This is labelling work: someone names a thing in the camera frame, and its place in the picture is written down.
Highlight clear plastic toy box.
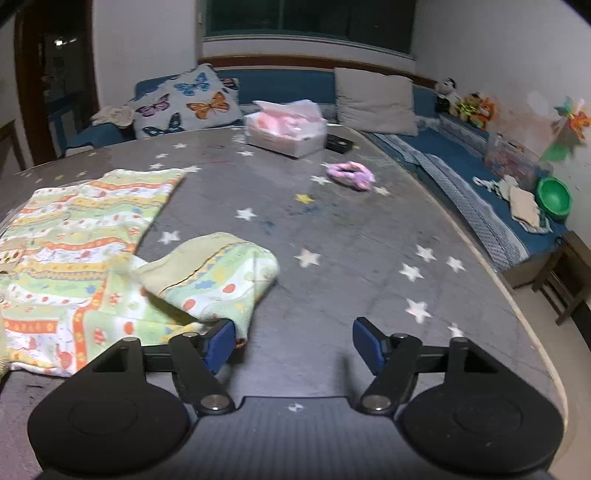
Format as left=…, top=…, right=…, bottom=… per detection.
left=484, top=133, right=540, bottom=191

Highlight orange yellow plush toys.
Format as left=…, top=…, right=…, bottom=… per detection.
left=456, top=92, right=496, bottom=131

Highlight green plastic bowl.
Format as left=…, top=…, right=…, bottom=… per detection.
left=536, top=177, right=572, bottom=222

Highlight small black box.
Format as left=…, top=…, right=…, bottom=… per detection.
left=325, top=134, right=355, bottom=155

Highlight colourful paper pinwheel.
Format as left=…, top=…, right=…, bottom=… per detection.
left=541, top=97, right=590, bottom=162

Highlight beige cloth on sofa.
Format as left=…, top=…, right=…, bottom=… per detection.
left=473, top=175, right=552, bottom=235

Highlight dark window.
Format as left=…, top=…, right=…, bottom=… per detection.
left=206, top=0, right=417, bottom=54

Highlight panda plush toy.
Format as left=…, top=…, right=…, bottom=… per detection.
left=435, top=77, right=461, bottom=110

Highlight cream cloth on sofa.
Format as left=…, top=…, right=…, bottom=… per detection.
left=90, top=105, right=133, bottom=129

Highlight blue sofa bench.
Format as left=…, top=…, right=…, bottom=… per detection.
left=65, top=68, right=568, bottom=273

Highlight colourful patterned baby garment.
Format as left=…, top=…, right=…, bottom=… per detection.
left=1, top=169, right=280, bottom=377

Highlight butterfly print pillow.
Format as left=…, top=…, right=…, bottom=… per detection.
left=129, top=64, right=242, bottom=139

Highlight pink scrunchie ring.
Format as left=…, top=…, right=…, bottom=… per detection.
left=325, top=160, right=376, bottom=191

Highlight pink tissue pack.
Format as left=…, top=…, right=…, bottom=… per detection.
left=243, top=99, right=328, bottom=159

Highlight grey square cushion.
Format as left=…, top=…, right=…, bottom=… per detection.
left=335, top=68, right=418, bottom=136

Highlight small wooden stool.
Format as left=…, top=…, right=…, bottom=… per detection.
left=532, top=231, right=590, bottom=325

